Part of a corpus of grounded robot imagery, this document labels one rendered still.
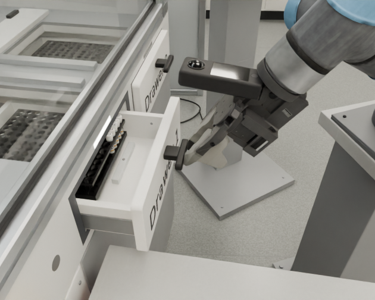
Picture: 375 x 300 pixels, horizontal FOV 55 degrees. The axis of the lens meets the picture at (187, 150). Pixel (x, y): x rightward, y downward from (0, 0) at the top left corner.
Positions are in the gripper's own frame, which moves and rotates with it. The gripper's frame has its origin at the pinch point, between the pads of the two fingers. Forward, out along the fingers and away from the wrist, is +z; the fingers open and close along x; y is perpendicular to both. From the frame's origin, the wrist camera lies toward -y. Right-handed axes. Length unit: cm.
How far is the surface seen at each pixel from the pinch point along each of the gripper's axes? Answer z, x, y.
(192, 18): 47, 162, 4
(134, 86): 7.3, 17.1, -11.8
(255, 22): 6, 95, 17
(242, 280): 6.3, -13.3, 18.2
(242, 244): 66, 48, 65
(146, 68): 6.5, 24.1, -11.4
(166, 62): 6.1, 30.9, -8.1
